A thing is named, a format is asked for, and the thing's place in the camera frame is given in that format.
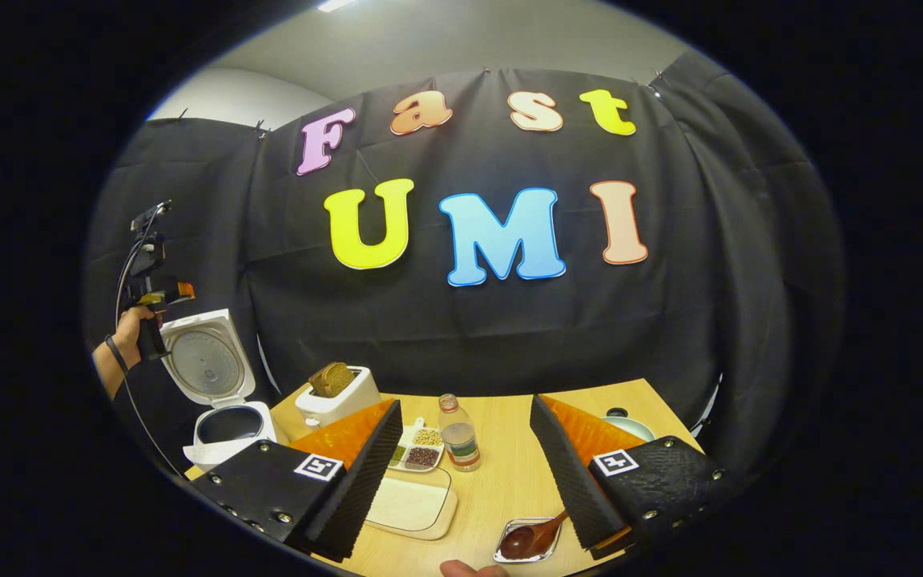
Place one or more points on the ceiling light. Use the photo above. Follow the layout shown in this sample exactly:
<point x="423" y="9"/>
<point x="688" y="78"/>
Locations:
<point x="337" y="4"/>

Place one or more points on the dark wooden spoon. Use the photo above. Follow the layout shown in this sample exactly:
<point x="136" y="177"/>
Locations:
<point x="519" y="541"/>

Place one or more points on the white rice cooker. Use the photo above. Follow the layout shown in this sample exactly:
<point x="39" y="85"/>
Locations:
<point x="205" y="361"/>

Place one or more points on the cream tray with clear lid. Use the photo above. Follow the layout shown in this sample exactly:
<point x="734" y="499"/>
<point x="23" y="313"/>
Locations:
<point x="413" y="505"/>

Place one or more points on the green mung beans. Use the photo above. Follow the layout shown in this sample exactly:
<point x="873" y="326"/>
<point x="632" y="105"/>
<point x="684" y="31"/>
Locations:
<point x="397" y="454"/>

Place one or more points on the red beans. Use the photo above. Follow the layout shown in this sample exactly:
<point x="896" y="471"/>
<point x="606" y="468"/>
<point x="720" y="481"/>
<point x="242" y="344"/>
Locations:
<point x="422" y="457"/>

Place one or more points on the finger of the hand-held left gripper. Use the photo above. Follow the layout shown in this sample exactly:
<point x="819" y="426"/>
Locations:
<point x="179" y="290"/>

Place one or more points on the pale green plate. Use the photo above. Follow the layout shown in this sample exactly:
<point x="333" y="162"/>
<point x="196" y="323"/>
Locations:
<point x="630" y="425"/>

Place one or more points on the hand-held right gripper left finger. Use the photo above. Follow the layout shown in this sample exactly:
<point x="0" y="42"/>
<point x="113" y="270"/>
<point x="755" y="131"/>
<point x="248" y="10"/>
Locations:
<point x="353" y="489"/>

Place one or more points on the white toaster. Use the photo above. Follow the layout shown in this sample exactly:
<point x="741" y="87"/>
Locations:
<point x="349" y="405"/>

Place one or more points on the white divided dish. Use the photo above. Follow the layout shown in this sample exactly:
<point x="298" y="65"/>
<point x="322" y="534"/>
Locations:
<point x="427" y="447"/>

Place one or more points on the clear plastic bottle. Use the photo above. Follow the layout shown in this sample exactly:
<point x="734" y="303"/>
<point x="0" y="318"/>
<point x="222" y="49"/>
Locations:
<point x="460" y="441"/>

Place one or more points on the black backdrop cloth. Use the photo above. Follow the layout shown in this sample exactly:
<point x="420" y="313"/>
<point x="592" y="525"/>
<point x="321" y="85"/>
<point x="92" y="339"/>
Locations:
<point x="710" y="240"/>

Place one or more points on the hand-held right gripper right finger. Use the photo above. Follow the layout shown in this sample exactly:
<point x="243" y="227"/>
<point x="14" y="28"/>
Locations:
<point x="570" y="481"/>

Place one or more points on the yellow soybeans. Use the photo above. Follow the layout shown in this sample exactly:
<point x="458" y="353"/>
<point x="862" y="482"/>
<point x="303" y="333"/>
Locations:
<point x="429" y="437"/>

